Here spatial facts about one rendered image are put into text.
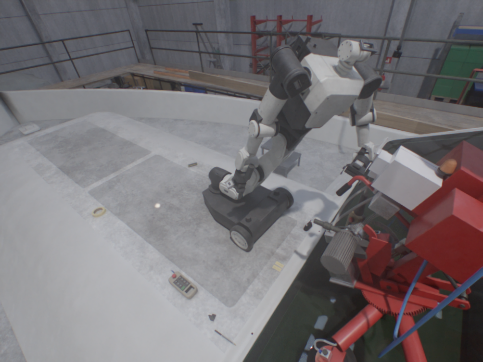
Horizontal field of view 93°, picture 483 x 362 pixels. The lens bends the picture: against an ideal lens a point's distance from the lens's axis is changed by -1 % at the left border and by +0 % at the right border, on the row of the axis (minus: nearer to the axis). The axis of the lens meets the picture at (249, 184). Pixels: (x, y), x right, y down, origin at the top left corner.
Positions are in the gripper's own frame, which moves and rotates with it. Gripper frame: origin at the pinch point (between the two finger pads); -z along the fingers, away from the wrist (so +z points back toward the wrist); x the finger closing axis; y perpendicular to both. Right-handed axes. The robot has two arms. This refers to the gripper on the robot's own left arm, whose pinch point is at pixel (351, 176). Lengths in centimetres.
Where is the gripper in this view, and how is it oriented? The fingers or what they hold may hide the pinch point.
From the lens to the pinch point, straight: 140.6
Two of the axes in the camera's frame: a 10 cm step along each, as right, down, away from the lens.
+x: -7.8, -5.6, 2.8
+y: 1.9, -6.4, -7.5
